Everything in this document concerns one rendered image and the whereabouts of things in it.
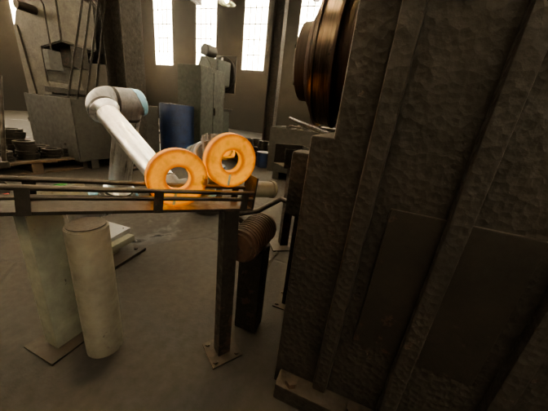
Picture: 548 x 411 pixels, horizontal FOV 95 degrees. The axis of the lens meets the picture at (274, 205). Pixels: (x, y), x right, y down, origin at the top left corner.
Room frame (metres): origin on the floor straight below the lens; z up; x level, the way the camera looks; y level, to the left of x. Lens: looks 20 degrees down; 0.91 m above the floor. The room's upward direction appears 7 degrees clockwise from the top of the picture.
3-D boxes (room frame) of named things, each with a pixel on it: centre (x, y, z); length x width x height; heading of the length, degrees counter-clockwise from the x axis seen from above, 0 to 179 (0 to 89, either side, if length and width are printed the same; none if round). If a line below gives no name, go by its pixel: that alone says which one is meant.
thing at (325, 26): (1.12, -0.17, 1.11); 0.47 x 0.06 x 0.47; 161
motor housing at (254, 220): (0.86, 0.07, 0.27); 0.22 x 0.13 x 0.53; 161
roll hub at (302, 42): (1.16, -0.07, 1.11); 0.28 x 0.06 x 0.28; 161
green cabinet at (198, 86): (4.76, 1.47, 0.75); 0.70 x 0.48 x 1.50; 161
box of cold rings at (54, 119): (3.66, 2.59, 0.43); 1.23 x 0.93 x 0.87; 159
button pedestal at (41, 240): (0.72, 0.75, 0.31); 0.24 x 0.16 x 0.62; 161
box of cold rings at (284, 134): (3.95, -0.42, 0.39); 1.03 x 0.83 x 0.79; 75
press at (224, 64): (8.97, 2.34, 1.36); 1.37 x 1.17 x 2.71; 61
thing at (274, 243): (1.70, -0.09, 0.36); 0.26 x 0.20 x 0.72; 16
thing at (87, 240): (0.71, 0.59, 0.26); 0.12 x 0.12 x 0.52
